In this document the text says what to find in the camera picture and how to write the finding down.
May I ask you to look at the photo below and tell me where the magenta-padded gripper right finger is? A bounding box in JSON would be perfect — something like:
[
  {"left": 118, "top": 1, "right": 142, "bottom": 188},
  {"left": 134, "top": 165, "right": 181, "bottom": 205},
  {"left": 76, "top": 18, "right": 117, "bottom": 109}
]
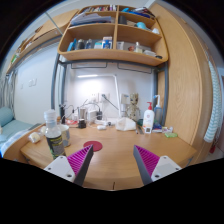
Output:
[{"left": 133, "top": 144, "right": 183, "bottom": 187}]

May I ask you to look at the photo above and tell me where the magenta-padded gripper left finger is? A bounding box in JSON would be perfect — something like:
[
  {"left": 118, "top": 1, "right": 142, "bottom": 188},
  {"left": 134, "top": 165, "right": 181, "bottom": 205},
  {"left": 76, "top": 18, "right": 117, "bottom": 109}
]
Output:
[{"left": 43, "top": 144, "right": 95, "bottom": 187}]

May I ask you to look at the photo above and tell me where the clear bottle with dark label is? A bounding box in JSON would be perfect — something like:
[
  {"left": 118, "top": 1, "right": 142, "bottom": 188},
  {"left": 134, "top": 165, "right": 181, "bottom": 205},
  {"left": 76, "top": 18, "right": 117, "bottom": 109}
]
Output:
[{"left": 43, "top": 109, "right": 67, "bottom": 160}]

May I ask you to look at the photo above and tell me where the small green packet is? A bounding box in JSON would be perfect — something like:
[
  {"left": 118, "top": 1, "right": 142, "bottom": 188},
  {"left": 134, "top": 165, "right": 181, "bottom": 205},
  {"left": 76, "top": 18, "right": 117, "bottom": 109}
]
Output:
[{"left": 164, "top": 131, "right": 179, "bottom": 139}]

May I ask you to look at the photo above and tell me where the flat round red coaster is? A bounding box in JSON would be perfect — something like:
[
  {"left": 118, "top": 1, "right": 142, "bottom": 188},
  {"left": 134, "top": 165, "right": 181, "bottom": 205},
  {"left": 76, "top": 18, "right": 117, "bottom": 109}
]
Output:
[{"left": 82, "top": 140, "right": 104, "bottom": 153}]

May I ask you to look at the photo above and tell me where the white red-pump lotion bottle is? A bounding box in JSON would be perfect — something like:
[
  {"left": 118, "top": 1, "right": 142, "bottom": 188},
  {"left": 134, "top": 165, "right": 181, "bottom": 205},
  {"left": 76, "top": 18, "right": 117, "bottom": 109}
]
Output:
[{"left": 142, "top": 101, "right": 155, "bottom": 134}]

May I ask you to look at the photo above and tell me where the black electric shaver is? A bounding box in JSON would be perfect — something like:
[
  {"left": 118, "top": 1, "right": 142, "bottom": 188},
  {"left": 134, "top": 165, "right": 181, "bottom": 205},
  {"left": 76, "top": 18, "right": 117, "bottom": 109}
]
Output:
[{"left": 59, "top": 104, "right": 67, "bottom": 124}]

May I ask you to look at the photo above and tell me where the clear blue pump bottle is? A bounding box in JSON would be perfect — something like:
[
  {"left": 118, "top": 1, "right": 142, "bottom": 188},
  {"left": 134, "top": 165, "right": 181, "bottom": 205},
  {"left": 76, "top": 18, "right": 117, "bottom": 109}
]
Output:
[{"left": 153, "top": 94, "right": 164, "bottom": 126}]

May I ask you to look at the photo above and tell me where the crumpled white plastic bag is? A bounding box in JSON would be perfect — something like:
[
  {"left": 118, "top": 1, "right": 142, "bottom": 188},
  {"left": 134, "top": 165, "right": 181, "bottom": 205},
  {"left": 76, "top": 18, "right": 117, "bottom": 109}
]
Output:
[{"left": 115, "top": 116, "right": 137, "bottom": 132}]

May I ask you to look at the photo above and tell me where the bed with teal sheet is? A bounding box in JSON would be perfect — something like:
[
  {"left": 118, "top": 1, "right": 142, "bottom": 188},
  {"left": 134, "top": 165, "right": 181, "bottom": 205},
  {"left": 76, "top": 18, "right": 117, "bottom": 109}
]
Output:
[{"left": 0, "top": 119, "right": 43, "bottom": 158}]

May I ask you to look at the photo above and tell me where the white power strip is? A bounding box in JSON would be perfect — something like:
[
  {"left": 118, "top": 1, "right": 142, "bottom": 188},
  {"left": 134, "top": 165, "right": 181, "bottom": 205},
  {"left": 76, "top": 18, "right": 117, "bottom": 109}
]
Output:
[{"left": 94, "top": 118, "right": 116, "bottom": 127}]

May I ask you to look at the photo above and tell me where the brown tree creature figurine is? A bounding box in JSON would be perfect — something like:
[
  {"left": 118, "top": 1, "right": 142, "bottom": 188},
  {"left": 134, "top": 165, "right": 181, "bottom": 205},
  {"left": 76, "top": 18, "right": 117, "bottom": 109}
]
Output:
[{"left": 126, "top": 92, "right": 141, "bottom": 122}]

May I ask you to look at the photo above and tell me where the teal pillow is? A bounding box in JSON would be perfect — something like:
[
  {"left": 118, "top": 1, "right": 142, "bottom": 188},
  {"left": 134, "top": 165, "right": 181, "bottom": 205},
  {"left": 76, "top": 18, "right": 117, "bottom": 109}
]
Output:
[{"left": 0, "top": 106, "right": 15, "bottom": 128}]

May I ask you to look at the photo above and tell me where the small white box device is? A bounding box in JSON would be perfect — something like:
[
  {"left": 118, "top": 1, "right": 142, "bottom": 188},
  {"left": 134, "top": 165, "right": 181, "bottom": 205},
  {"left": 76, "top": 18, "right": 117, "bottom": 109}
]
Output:
[{"left": 119, "top": 93, "right": 130, "bottom": 105}]

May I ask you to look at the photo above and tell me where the white desk lamp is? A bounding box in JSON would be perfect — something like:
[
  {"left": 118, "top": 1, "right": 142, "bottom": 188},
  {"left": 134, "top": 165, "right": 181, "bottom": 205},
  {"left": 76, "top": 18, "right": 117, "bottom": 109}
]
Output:
[{"left": 77, "top": 73, "right": 123, "bottom": 119}]

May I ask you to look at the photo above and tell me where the grey striped curtain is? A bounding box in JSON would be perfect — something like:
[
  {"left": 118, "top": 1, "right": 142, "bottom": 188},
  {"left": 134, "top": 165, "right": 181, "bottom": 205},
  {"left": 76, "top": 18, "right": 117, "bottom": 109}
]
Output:
[{"left": 0, "top": 71, "right": 18, "bottom": 111}]

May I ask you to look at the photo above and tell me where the wooden shelf unit with items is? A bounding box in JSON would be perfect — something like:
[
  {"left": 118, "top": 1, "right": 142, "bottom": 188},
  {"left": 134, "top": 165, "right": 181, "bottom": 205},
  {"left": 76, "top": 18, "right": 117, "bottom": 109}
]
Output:
[{"left": 57, "top": 3, "right": 169, "bottom": 67}]

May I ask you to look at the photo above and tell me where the grey metal frame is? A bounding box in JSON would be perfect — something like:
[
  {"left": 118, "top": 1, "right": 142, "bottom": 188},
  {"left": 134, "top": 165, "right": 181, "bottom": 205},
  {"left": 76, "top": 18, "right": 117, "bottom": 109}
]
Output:
[{"left": 50, "top": 53, "right": 169, "bottom": 126}]

